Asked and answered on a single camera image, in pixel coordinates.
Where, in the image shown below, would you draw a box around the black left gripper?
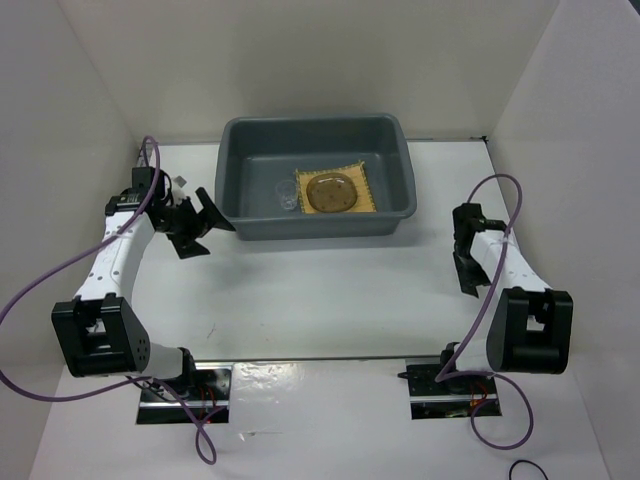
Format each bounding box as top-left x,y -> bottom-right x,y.
156,187 -> 234,259

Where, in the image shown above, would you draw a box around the clear plastic cup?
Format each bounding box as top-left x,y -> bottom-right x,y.
275,179 -> 299,211

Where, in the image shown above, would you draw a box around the yellow woven bamboo mat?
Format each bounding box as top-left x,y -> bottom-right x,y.
295,160 -> 377,214

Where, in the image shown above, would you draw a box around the clear glass plate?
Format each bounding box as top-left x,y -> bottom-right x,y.
305,173 -> 360,215

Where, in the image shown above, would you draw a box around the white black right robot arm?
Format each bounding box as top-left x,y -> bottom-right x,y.
438,203 -> 574,393

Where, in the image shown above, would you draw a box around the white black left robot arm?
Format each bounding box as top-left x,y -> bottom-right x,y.
51,167 -> 233,400

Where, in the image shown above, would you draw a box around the grey plastic bin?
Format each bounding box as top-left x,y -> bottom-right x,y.
214,113 -> 417,240

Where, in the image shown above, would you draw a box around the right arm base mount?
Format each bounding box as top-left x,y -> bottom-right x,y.
397,357 -> 502,420

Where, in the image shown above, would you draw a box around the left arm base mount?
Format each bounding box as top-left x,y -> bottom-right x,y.
136,362 -> 233,425

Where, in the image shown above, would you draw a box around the black cable loop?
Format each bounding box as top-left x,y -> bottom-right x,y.
509,459 -> 550,480

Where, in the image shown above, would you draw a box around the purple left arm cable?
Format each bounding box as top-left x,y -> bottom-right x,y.
0,135 -> 219,465

